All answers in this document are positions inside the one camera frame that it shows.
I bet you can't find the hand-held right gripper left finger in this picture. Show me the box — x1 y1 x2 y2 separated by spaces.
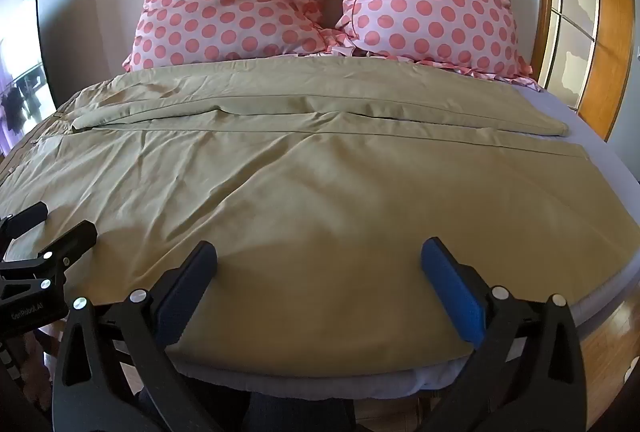
52 241 219 432

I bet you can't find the olive green bed sheet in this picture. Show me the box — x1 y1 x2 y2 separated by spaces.
0 58 626 360

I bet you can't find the wooden framed sliding door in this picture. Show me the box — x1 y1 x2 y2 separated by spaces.
530 0 640 143

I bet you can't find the wall poster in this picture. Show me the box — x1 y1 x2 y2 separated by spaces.
0 0 57 157

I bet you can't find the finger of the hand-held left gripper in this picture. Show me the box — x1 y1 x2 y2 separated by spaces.
0 220 98 303
0 203 49 237

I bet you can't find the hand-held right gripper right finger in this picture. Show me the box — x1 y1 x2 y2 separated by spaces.
420 237 600 432

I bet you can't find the bed with grey sheet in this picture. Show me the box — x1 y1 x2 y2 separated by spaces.
0 76 640 400

